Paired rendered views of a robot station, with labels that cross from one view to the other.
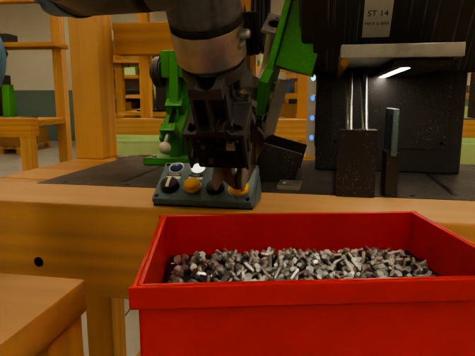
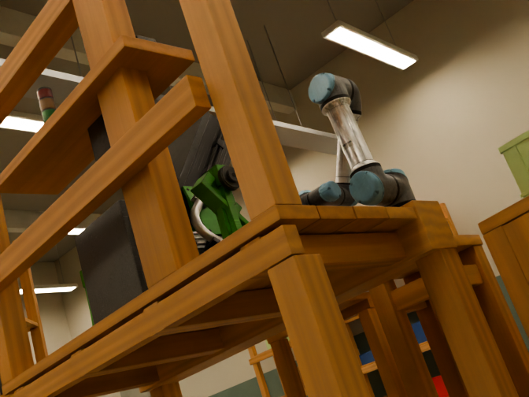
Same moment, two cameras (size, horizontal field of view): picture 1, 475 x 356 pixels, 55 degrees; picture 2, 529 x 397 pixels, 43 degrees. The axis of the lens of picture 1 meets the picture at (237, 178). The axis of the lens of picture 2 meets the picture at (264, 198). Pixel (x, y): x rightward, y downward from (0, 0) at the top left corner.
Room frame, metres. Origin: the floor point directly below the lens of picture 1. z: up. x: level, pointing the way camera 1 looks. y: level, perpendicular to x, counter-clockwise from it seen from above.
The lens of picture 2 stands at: (2.66, 1.15, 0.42)
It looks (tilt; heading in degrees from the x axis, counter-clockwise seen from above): 19 degrees up; 210
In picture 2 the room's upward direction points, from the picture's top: 19 degrees counter-clockwise
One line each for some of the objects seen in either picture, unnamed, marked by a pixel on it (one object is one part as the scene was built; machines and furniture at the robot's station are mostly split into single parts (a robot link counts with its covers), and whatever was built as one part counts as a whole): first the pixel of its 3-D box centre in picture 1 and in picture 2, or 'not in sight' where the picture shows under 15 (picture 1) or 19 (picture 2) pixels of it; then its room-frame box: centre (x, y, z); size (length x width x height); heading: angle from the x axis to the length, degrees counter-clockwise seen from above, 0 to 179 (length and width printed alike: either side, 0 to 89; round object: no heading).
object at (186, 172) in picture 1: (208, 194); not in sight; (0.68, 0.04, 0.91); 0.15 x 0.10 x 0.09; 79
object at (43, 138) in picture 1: (17, 139); not in sight; (9.18, 4.48, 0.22); 1.20 x 0.81 x 0.44; 177
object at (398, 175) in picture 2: not in sight; (393, 190); (0.37, 0.36, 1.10); 0.13 x 0.12 x 0.14; 170
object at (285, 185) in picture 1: (289, 184); not in sight; (0.80, -0.09, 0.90); 0.06 x 0.04 x 0.01; 168
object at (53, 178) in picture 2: not in sight; (84, 127); (1.19, -0.25, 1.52); 0.90 x 0.25 x 0.04; 79
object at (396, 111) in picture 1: (389, 150); not in sight; (0.76, -0.26, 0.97); 0.10 x 0.02 x 0.14; 169
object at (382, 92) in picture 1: (384, 92); (131, 265); (1.05, -0.33, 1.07); 0.30 x 0.18 x 0.34; 79
